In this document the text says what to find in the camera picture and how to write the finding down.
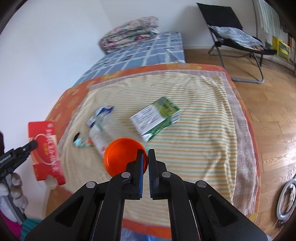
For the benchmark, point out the patterned chair cushion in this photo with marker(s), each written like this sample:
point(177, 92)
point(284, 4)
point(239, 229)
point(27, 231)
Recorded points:
point(237, 36)

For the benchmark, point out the yellow box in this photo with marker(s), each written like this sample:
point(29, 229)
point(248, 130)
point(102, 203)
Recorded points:
point(282, 49)

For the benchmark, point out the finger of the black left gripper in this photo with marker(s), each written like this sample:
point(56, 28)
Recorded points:
point(15, 157)

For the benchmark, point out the green white carton box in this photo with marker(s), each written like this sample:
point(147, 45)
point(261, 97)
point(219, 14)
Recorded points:
point(155, 117)

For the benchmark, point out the black folding chair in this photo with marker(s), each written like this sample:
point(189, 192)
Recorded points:
point(224, 16)

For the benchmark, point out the white ring light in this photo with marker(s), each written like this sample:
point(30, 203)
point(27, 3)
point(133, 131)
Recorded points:
point(286, 201)

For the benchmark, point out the white gloved hand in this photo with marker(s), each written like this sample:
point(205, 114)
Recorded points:
point(13, 201)

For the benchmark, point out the light blue cream tube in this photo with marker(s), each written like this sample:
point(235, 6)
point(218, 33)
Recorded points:
point(83, 142)

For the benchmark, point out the striped yellow towel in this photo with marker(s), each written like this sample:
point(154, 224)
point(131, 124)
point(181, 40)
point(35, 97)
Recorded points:
point(192, 119)

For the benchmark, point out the clothes drying rack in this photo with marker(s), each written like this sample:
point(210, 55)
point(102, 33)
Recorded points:
point(269, 21)

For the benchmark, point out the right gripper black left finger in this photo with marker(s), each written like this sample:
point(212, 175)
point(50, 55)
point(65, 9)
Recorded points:
point(95, 211)

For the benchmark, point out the folded floral quilt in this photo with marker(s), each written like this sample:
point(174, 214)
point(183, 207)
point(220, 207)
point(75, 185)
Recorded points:
point(130, 33)

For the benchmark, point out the red tissue box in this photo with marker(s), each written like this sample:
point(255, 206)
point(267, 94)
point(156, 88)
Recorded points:
point(45, 158)

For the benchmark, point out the clear plastic bottle teal cap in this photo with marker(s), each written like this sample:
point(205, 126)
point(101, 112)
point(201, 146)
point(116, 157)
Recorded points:
point(99, 136)

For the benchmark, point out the blue checkered mattress cover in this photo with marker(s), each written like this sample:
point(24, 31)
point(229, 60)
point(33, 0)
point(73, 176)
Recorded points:
point(165, 48)

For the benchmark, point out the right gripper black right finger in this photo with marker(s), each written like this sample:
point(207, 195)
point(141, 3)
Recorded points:
point(196, 210)

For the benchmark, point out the blue white snack wrapper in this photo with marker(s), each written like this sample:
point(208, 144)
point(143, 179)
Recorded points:
point(100, 114)

